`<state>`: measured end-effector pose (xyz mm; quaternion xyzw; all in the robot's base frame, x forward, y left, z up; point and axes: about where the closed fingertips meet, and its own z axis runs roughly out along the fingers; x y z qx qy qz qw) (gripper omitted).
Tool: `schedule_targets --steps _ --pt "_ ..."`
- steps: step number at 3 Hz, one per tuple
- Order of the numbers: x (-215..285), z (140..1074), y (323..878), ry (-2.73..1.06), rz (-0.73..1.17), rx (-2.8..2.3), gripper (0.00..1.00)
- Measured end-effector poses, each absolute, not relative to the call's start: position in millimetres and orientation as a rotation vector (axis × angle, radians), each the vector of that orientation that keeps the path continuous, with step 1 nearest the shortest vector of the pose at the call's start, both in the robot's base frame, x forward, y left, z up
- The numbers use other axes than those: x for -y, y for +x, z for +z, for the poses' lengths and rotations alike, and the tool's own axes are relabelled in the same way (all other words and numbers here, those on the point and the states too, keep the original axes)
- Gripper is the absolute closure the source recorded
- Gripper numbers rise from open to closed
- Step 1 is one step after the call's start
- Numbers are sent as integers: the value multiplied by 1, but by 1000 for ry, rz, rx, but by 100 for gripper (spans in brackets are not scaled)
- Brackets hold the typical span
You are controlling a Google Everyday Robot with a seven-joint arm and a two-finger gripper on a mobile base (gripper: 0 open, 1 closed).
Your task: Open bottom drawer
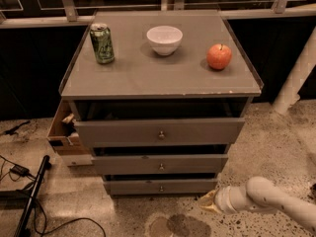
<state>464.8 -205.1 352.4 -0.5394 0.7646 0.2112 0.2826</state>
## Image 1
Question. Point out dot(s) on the white ceramic bowl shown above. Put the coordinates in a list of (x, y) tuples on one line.
[(164, 40)]

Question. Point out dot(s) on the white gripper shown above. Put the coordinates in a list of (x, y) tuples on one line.
[(223, 199)]

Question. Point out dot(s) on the red apple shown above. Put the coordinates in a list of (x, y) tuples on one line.
[(219, 56)]

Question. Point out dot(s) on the black pole stand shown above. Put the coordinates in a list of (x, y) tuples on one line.
[(31, 197)]

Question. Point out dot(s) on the black power adapter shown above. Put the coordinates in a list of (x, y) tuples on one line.
[(20, 170)]

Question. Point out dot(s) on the cardboard box with clutter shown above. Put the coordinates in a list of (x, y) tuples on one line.
[(65, 141)]

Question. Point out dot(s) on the green soda can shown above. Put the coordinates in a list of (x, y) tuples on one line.
[(101, 39)]

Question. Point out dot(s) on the grey bottom drawer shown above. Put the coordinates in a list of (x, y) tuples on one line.
[(159, 187)]

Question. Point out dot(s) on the grey top drawer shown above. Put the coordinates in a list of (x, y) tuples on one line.
[(159, 132)]

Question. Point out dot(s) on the metal window railing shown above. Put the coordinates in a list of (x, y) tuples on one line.
[(54, 13)]

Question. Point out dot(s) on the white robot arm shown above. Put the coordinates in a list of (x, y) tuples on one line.
[(259, 194)]

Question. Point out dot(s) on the grey middle drawer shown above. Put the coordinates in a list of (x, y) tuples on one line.
[(159, 164)]

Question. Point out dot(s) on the grey drawer cabinet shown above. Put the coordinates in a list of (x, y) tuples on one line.
[(141, 84)]

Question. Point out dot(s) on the grey drawer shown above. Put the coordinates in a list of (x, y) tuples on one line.
[(159, 187), (159, 132), (159, 164)]

